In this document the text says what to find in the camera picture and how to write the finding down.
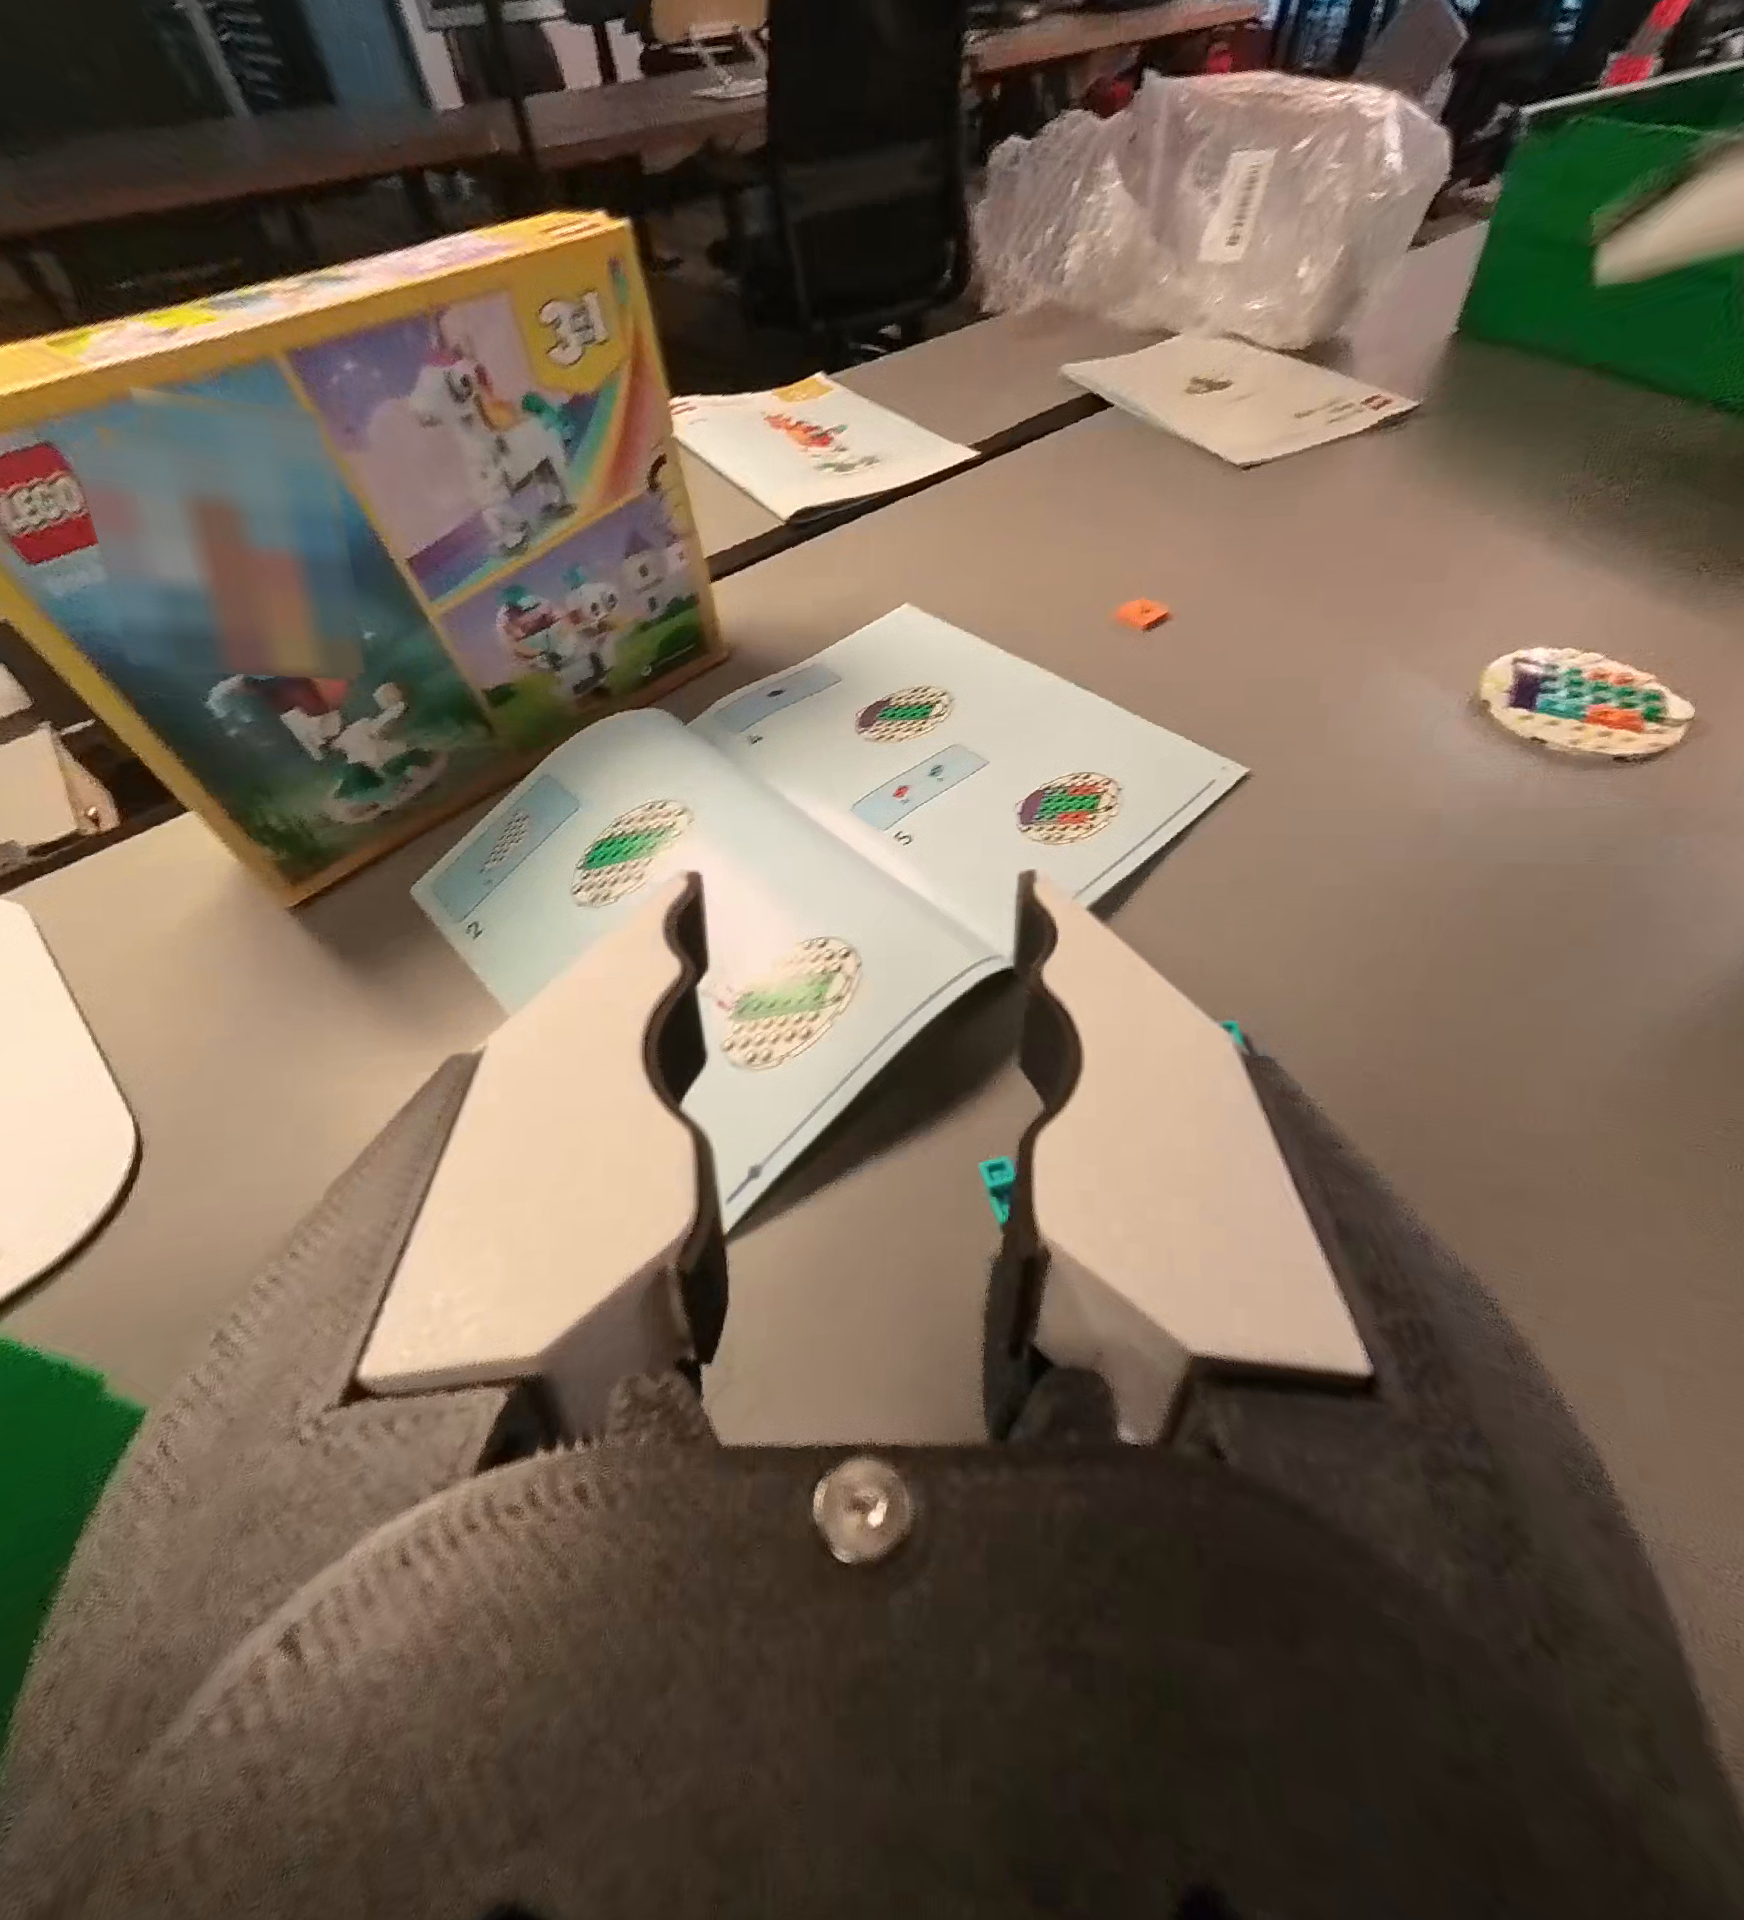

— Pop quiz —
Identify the black frame chair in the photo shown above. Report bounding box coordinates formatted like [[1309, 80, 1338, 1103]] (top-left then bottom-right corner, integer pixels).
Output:
[[765, 0, 977, 333]]

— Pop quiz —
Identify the light blue instruction booklet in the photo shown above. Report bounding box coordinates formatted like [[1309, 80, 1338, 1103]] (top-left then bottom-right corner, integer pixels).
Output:
[[409, 600, 1252, 1236]]

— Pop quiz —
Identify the round cream lego plate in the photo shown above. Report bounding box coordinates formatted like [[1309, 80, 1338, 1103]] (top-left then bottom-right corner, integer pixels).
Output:
[[1480, 645, 1697, 771]]

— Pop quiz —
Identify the dark green lego plate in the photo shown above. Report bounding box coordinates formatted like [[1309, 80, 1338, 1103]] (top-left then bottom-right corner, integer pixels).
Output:
[[1539, 668, 1674, 727]]

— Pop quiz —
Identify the wooden-top white tilting stand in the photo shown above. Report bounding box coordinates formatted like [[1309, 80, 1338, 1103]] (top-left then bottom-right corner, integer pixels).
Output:
[[0, 894, 146, 1323]]

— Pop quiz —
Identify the brown background desk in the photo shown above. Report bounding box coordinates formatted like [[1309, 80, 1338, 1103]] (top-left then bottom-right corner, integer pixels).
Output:
[[0, 68, 775, 296]]

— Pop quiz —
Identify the large white paper sheet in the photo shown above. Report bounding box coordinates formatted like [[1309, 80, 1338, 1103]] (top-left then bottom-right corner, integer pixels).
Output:
[[1061, 333, 1423, 469]]

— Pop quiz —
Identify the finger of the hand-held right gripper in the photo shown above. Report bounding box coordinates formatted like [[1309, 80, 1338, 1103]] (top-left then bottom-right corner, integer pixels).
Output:
[[1590, 107, 1744, 290]]

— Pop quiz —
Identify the colourful lego set box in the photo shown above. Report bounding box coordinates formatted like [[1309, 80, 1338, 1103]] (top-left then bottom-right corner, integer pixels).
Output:
[[0, 216, 733, 909]]

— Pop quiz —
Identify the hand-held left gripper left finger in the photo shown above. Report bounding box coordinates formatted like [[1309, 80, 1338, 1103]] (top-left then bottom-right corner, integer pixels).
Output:
[[355, 871, 733, 1414]]

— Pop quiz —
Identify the small printed paper sheet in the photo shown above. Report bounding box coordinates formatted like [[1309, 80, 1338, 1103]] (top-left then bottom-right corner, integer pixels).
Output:
[[666, 373, 984, 528]]

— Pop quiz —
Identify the clear bubble wrap bag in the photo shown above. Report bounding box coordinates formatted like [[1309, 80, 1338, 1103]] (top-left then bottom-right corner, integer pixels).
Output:
[[971, 68, 1458, 355]]

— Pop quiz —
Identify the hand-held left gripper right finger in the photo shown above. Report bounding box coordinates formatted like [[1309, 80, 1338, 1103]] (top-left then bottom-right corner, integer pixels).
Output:
[[984, 871, 1376, 1436]]

